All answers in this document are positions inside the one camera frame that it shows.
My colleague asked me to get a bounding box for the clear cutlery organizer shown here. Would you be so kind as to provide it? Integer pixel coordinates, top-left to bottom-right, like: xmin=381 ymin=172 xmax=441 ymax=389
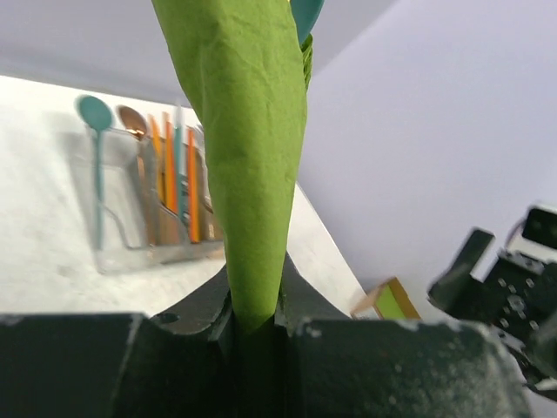
xmin=66 ymin=129 xmax=224 ymax=273

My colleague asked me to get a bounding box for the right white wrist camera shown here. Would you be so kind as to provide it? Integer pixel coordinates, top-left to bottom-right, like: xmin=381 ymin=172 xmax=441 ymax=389
xmin=505 ymin=203 xmax=556 ymax=263

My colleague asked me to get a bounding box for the teal spoon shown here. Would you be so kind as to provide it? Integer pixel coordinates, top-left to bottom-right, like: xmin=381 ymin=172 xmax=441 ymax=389
xmin=290 ymin=0 xmax=325 ymax=44
xmin=76 ymin=95 xmax=113 ymax=250

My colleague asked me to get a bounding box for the cardboard napkin tray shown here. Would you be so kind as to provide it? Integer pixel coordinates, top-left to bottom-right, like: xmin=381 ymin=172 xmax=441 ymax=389
xmin=351 ymin=277 xmax=421 ymax=320

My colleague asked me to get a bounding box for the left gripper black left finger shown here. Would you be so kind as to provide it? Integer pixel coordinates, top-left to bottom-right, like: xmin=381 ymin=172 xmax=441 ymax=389
xmin=1 ymin=271 xmax=236 ymax=417

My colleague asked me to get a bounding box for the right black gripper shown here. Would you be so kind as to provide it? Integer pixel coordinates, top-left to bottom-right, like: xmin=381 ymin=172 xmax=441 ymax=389
xmin=428 ymin=229 xmax=556 ymax=390

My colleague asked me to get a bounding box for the teal spoon in organizer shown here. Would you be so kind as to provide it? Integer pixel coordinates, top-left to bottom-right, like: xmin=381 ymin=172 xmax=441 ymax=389
xmin=76 ymin=95 xmax=113 ymax=250

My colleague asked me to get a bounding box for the green paper napkin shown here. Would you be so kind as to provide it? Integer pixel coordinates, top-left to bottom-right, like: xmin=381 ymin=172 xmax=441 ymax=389
xmin=153 ymin=1 xmax=307 ymax=332

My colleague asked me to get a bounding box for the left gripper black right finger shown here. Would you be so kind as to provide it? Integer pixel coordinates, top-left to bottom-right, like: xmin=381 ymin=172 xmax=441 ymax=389
xmin=275 ymin=260 xmax=532 ymax=417

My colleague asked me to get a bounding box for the copper spoon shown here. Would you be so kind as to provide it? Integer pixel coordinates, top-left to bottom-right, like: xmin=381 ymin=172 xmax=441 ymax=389
xmin=117 ymin=104 xmax=155 ymax=245

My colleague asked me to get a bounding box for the green napkin stack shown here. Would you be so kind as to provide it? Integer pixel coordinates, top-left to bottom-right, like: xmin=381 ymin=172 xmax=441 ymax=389
xmin=375 ymin=287 xmax=408 ymax=320

